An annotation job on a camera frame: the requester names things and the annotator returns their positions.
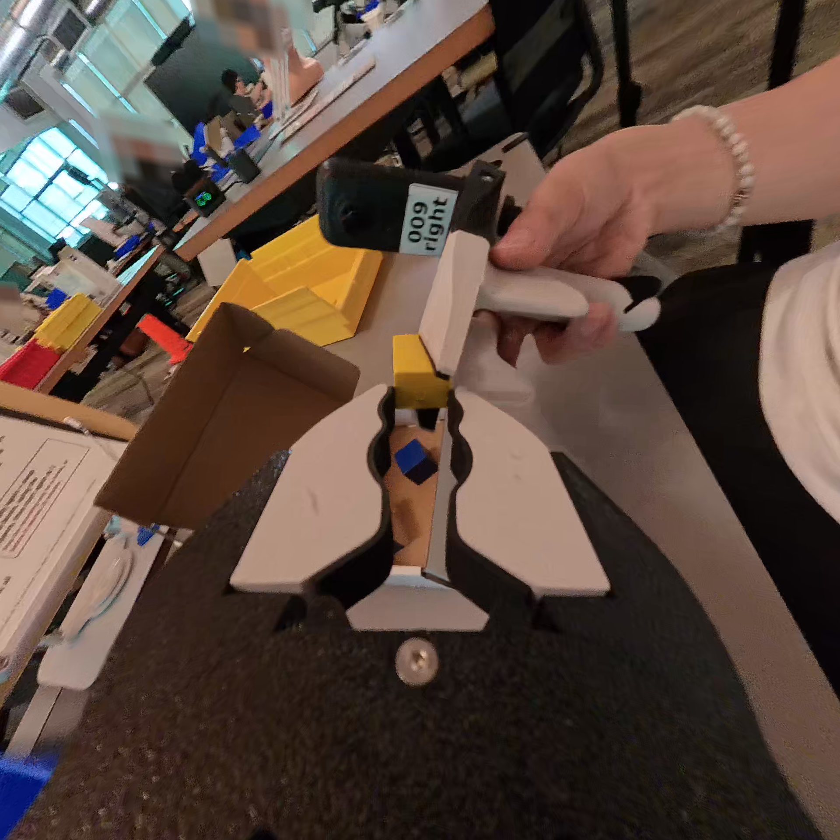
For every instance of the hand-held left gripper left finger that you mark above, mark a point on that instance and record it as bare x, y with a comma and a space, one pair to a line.
308, 512

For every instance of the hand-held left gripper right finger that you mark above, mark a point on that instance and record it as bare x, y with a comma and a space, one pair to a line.
525, 518

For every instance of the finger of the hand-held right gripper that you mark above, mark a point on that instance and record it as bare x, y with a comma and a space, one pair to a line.
453, 302

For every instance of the yellow cube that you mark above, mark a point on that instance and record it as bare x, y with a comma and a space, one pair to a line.
417, 377

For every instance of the wooden cube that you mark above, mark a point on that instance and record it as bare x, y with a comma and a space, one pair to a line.
405, 522

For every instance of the yellow plastic bin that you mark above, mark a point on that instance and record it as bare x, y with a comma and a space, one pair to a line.
308, 289

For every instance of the white cardboard mailer box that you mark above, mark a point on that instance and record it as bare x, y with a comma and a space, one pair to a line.
229, 426

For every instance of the blue cube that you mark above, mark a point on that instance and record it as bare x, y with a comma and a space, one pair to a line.
413, 459

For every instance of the person's right hand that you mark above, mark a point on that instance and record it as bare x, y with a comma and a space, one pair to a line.
604, 197

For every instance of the black device with green display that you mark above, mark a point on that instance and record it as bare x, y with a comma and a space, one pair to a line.
203, 197

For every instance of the person's black trousers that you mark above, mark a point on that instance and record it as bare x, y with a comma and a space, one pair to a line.
722, 407

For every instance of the orange traffic cone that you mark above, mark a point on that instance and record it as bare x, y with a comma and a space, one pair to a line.
164, 336

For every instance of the black office chair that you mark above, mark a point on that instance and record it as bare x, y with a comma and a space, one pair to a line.
544, 65

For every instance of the printed instruction sheet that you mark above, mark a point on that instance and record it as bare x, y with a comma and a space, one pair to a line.
39, 512

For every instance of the small yellow storage bin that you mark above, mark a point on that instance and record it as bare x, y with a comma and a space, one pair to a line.
69, 321

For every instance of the small red storage bin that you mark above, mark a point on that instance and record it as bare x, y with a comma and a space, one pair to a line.
26, 365

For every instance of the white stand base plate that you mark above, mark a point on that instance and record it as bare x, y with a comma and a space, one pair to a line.
72, 649

